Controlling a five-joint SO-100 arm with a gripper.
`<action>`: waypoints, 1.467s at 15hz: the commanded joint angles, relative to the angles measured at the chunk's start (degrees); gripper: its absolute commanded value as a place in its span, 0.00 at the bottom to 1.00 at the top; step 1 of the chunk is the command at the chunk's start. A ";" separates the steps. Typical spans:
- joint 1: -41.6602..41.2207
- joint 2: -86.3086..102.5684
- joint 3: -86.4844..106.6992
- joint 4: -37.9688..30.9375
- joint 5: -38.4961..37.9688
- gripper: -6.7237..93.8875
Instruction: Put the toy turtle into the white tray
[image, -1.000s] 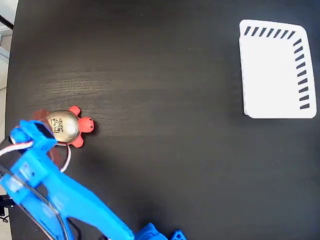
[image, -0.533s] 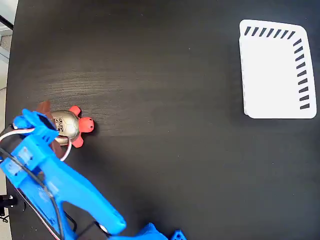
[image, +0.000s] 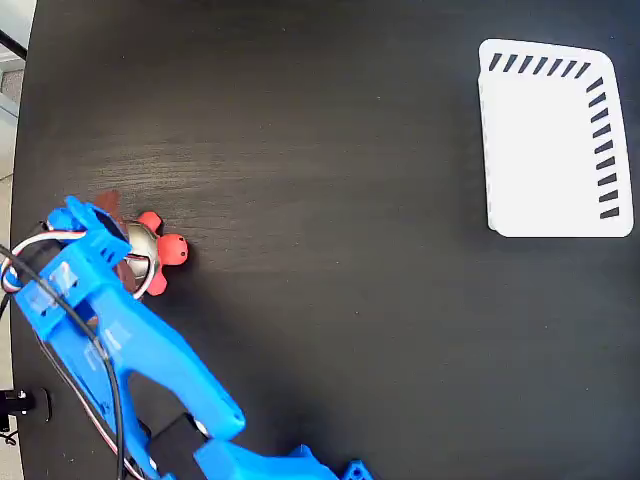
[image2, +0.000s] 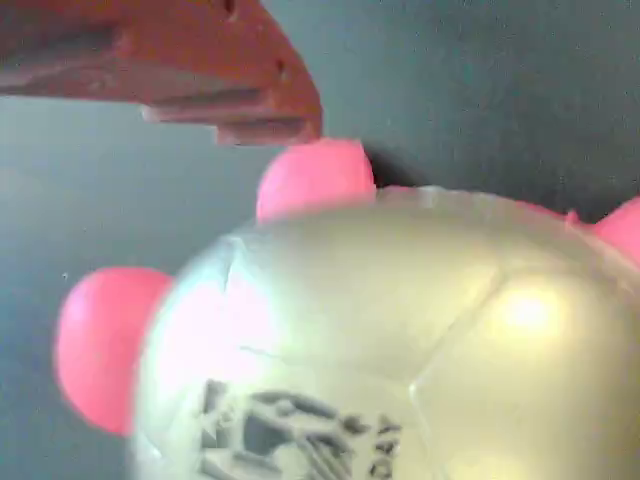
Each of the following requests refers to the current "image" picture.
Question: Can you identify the white red servo wire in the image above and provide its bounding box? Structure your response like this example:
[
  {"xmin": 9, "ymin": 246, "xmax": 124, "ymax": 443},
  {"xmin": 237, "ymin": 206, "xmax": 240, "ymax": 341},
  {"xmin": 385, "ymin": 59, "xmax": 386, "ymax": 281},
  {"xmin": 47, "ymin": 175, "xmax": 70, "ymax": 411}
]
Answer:
[{"xmin": 0, "ymin": 227, "xmax": 96, "ymax": 296}]

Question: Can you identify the white slotted tray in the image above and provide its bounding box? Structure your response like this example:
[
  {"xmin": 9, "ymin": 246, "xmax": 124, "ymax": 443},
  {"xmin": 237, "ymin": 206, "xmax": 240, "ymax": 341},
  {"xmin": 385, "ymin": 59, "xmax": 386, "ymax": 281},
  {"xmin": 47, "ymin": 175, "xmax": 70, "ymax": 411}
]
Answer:
[{"xmin": 477, "ymin": 38, "xmax": 635, "ymax": 239}]

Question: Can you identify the black camera cable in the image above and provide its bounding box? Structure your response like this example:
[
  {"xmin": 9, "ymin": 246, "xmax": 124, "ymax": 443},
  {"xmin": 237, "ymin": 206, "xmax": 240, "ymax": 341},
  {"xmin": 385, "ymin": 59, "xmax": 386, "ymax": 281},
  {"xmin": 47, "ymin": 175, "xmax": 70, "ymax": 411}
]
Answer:
[{"xmin": 0, "ymin": 243, "xmax": 126, "ymax": 480}]

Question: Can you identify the black table clamp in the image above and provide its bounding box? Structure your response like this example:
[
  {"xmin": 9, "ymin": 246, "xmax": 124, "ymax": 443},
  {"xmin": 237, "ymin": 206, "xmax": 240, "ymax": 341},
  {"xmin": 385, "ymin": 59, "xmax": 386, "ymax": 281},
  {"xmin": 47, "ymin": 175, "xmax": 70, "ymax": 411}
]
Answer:
[{"xmin": 0, "ymin": 387, "xmax": 54, "ymax": 434}]

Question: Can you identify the black metal bar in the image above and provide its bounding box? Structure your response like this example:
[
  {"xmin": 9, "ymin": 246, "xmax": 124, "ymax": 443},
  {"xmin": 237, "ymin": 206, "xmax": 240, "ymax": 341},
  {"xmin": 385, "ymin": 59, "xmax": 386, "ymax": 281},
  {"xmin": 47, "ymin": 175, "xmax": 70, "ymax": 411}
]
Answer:
[{"xmin": 0, "ymin": 28, "xmax": 29, "ymax": 60}]

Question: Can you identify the red toy turtle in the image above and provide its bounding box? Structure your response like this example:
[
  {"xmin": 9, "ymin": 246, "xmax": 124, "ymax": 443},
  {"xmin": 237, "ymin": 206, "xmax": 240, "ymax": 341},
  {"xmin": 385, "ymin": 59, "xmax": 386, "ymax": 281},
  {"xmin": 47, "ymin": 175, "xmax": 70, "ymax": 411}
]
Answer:
[{"xmin": 122, "ymin": 210, "xmax": 191, "ymax": 299}]

